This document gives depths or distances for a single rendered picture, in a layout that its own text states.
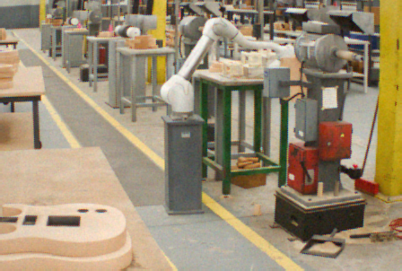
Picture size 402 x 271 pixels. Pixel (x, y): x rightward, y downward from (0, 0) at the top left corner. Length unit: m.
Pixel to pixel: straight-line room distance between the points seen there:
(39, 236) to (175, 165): 3.31
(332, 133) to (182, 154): 1.19
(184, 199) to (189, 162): 0.28
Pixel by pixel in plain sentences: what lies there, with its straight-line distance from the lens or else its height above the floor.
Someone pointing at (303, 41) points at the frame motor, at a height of 1.31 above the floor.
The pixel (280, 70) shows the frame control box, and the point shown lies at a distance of 4.65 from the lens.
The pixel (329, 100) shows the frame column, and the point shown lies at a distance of 4.55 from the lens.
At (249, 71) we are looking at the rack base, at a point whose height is 0.99.
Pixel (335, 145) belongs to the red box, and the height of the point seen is 0.65.
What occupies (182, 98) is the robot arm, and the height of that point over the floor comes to 0.86.
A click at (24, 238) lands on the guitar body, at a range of 1.82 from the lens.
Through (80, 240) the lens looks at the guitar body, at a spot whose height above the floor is 0.99.
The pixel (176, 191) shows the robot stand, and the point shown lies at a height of 0.18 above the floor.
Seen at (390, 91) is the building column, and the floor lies 0.89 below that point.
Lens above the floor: 1.61
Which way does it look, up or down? 10 degrees down
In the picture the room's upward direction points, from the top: straight up
